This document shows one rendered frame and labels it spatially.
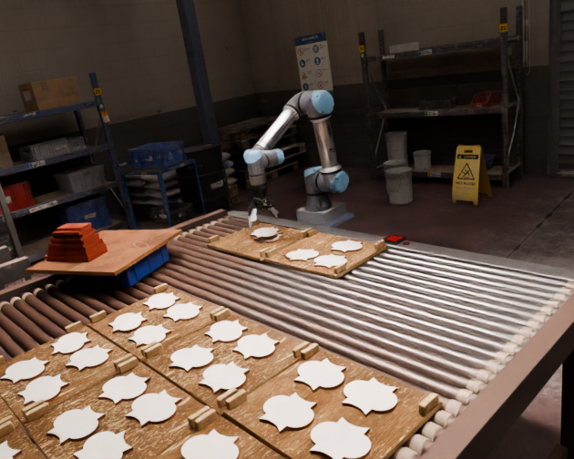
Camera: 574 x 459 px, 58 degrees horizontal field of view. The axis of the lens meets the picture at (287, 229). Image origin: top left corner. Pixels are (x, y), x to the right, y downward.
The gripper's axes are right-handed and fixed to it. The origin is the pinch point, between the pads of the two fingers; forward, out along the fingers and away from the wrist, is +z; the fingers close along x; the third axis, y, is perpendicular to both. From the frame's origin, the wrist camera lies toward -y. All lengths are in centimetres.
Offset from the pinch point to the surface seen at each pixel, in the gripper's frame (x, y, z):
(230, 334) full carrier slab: -56, 73, 7
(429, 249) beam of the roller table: 39, 68, 10
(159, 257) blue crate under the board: -48, -15, 5
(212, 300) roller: -47, 37, 10
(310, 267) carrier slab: -6.8, 46.9, 7.9
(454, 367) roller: -19, 129, 10
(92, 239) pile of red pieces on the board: -74, -20, -11
